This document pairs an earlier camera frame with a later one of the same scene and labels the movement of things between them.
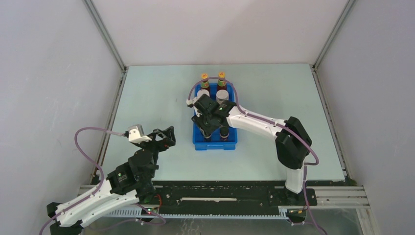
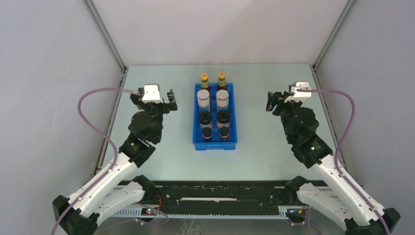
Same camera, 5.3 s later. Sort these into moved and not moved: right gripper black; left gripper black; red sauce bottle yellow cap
Moved: right gripper black; left gripper black
Not moved: red sauce bottle yellow cap
